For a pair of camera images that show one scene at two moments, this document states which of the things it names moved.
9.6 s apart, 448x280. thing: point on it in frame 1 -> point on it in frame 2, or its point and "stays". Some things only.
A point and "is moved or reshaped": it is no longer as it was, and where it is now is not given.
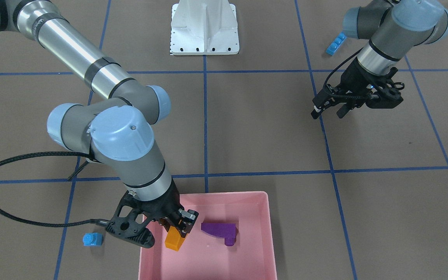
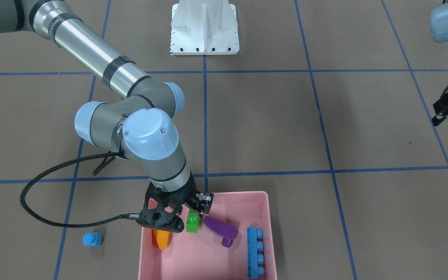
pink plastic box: (203, 256) stays
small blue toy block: (92, 239) stays
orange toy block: (174, 240) -> (160, 239)
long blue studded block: (336, 43) -> (255, 253)
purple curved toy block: (228, 231) is moved or reshaped
